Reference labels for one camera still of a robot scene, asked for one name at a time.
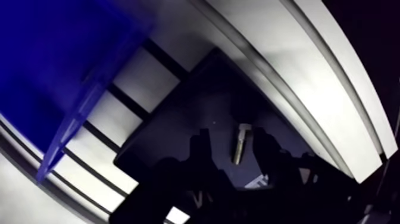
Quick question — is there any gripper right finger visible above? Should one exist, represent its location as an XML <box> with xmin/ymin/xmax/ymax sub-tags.
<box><xmin>249</xmin><ymin>126</ymin><xmax>367</xmax><ymax>224</ymax></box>

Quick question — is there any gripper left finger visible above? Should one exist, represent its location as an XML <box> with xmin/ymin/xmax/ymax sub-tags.
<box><xmin>109</xmin><ymin>127</ymin><xmax>245</xmax><ymax>224</ymax></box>

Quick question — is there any steel bolt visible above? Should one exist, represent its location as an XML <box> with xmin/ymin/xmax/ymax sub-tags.
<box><xmin>231</xmin><ymin>123</ymin><xmax>252</xmax><ymax>166</ymax></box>

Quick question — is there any black tray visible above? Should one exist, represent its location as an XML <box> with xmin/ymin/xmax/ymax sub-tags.
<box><xmin>112</xmin><ymin>46</ymin><xmax>317</xmax><ymax>195</ymax></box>

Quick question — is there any blue bin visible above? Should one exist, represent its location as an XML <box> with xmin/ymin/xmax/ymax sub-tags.
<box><xmin>0</xmin><ymin>0</ymin><xmax>157</xmax><ymax>184</ymax></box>

